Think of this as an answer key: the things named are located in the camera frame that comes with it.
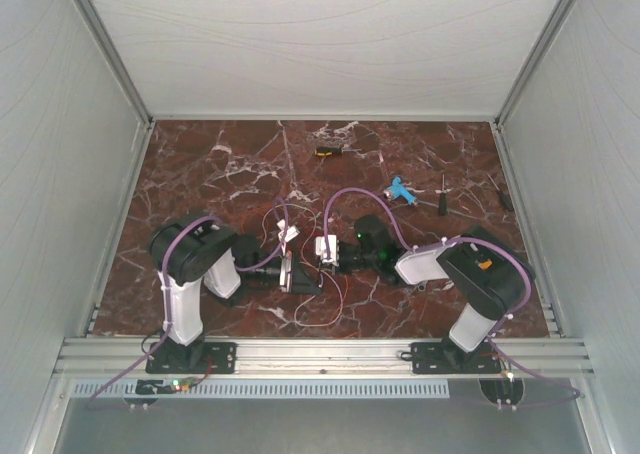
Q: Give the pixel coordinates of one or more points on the blue plastic tool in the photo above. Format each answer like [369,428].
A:
[398,190]

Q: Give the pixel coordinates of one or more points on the black screwdriver far right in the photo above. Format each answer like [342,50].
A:
[502,195]

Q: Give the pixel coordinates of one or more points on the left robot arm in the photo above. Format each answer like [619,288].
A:
[195,252]

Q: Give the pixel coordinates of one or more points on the slotted grey cable duct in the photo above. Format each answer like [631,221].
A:
[227,388]

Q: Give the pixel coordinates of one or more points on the yellow black screwdriver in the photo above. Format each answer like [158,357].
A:
[326,151]

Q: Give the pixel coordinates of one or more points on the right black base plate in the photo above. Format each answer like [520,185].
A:
[444,357]

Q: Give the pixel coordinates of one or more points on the aluminium front rail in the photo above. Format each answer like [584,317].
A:
[102,357]

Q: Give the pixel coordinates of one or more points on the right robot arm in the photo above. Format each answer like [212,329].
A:
[494,280]

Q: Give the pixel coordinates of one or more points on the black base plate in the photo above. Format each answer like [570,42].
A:
[444,357]
[172,358]

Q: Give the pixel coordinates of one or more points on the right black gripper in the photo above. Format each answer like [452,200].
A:
[341,268]

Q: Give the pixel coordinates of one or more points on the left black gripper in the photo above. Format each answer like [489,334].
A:
[293,277]

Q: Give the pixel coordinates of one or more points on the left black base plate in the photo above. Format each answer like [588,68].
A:
[172,358]

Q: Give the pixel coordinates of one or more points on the black handle screwdriver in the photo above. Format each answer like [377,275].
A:
[442,202]

